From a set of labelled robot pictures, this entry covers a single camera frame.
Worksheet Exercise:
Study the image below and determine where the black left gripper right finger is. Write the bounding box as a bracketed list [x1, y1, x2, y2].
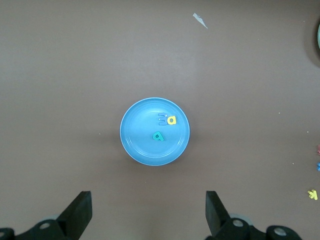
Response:
[203, 190, 305, 240]

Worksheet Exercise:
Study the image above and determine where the blue foam letter m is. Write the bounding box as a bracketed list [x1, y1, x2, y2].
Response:
[157, 112, 168, 126]

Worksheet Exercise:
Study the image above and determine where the teal foam letter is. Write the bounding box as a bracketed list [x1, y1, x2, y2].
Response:
[151, 131, 165, 142]

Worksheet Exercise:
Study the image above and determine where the white torn paper scrap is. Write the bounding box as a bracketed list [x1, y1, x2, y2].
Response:
[192, 12, 209, 30]

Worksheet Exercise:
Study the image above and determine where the blue round plate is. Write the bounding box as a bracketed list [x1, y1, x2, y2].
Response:
[119, 97, 191, 167]

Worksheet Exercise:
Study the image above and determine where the brown table cover sheet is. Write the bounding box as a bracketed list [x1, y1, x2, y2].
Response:
[0, 0, 320, 240]

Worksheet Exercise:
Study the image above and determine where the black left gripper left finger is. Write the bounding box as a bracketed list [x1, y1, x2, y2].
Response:
[0, 190, 93, 240]

